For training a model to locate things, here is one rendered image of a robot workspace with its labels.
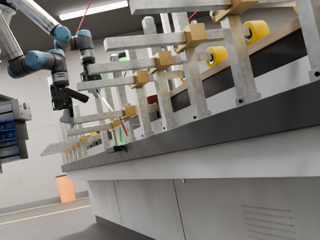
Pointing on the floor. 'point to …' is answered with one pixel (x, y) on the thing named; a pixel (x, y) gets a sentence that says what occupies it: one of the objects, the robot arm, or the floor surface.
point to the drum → (65, 189)
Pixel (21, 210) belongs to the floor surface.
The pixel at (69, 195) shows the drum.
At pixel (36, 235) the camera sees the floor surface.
